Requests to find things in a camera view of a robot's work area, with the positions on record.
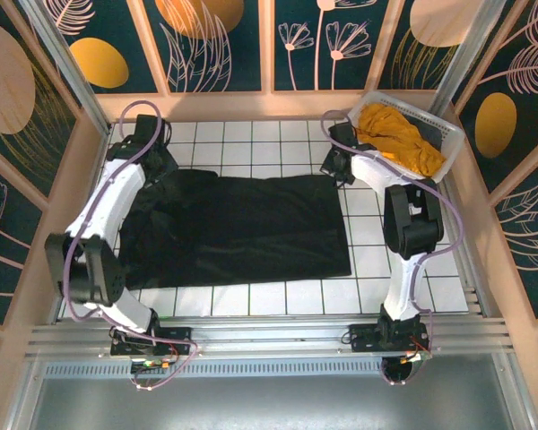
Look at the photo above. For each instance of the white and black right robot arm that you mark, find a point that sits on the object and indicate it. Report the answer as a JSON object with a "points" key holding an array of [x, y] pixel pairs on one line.
{"points": [[412, 224]]}

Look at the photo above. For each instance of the left aluminium frame post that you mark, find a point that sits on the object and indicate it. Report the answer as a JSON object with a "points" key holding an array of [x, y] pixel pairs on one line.
{"points": [[72, 71]]}

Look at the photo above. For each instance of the orange t-shirt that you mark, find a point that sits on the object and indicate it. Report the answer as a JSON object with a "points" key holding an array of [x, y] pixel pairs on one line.
{"points": [[394, 134]]}

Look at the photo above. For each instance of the aluminium frame post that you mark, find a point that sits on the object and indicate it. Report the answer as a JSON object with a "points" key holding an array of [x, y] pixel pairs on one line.
{"points": [[468, 54], [72, 71]]}

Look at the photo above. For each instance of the dark grey t-shirt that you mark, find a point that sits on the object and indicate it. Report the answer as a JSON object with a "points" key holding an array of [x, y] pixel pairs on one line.
{"points": [[430, 133]]}

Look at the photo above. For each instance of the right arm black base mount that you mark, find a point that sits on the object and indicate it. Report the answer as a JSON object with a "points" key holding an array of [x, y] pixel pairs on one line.
{"points": [[363, 338]]}

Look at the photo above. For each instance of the right aluminium frame post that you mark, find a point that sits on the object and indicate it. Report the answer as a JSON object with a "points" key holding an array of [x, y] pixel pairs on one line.
{"points": [[468, 54]]}

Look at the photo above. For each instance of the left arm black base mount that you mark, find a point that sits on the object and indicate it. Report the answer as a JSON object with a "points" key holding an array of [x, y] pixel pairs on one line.
{"points": [[175, 338]]}

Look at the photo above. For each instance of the grey metal sheet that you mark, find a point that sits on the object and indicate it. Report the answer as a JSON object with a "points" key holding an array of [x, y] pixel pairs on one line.
{"points": [[269, 405]]}

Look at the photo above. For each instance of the aluminium mounting rail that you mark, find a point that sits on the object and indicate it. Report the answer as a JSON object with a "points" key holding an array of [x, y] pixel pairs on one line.
{"points": [[269, 333]]}

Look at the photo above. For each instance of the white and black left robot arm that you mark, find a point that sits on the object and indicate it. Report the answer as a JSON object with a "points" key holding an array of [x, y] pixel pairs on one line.
{"points": [[112, 201]]}

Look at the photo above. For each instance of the white plastic basket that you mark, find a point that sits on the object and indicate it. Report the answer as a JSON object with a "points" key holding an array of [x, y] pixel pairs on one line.
{"points": [[450, 134]]}

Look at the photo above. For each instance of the black t-shirt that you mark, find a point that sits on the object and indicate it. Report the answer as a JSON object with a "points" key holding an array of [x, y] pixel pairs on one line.
{"points": [[251, 228]]}

